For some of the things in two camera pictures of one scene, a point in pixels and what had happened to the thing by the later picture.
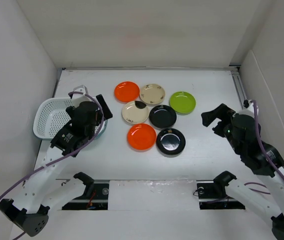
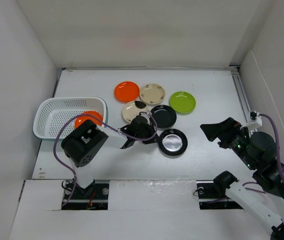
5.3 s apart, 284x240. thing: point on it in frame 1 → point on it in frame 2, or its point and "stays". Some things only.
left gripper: x=107 y=115 → x=149 y=128
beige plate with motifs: x=152 y=94 stays
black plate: x=162 y=116 stays
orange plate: x=127 y=91 stays
